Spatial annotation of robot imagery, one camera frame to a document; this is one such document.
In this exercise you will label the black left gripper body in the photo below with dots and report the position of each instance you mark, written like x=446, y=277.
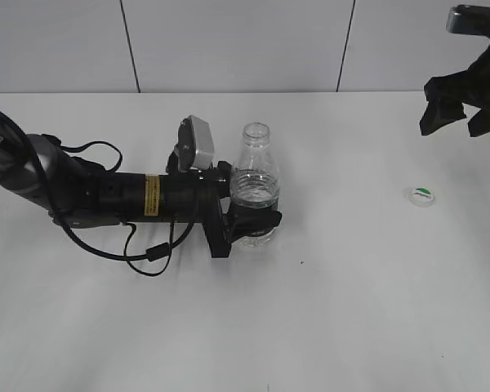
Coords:
x=212, y=185

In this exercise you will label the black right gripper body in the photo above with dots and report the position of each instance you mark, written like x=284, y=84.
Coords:
x=470, y=86

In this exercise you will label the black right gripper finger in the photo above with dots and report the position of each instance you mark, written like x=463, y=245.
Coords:
x=479, y=124
x=439, y=113

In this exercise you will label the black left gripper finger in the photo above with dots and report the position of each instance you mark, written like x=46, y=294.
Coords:
x=253, y=223

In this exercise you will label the clear cestbon water bottle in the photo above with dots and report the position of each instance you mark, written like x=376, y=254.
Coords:
x=254, y=178

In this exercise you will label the white green bottle cap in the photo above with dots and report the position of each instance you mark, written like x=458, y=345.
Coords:
x=420, y=196

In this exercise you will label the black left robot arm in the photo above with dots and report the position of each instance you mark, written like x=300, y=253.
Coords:
x=80, y=194

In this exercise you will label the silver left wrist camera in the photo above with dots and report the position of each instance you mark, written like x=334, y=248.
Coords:
x=194, y=148

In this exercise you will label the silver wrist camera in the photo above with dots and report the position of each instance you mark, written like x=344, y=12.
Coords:
x=469, y=20
x=194, y=148

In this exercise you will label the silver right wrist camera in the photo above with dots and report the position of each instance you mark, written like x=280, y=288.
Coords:
x=469, y=20

